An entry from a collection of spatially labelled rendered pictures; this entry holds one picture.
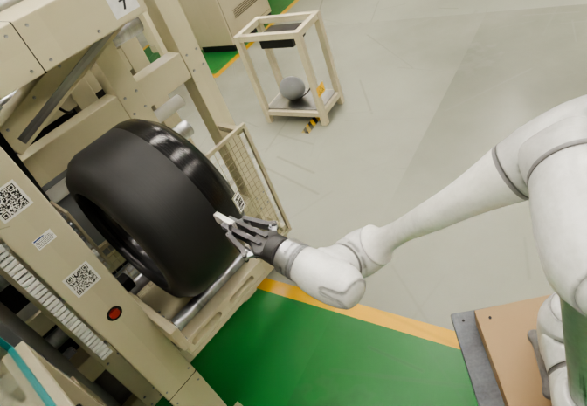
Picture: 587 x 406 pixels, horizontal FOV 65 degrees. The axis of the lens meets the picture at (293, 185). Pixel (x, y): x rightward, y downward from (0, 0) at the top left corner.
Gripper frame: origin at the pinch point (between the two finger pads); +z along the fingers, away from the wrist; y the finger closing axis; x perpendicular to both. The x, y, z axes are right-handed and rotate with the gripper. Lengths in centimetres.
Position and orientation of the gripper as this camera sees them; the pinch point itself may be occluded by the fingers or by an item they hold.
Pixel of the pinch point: (225, 221)
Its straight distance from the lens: 123.2
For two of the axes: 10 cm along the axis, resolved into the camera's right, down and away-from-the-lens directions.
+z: -7.6, -3.4, 5.5
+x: 1.9, 6.9, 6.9
